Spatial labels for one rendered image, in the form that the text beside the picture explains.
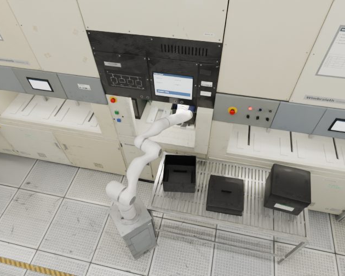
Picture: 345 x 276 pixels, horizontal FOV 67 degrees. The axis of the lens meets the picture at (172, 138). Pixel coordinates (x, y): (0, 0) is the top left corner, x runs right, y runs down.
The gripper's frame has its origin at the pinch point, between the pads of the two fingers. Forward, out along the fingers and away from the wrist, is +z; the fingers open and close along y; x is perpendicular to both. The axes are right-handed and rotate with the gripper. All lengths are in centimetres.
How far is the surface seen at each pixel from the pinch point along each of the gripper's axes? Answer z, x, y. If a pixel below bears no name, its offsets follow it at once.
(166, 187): -74, -36, -1
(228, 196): -72, -33, 50
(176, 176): -57, -43, 3
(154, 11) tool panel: -31, 92, -13
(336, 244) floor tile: -58, -120, 172
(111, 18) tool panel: -31, 85, -40
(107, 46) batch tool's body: -31, 65, -48
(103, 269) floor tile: -133, -120, -55
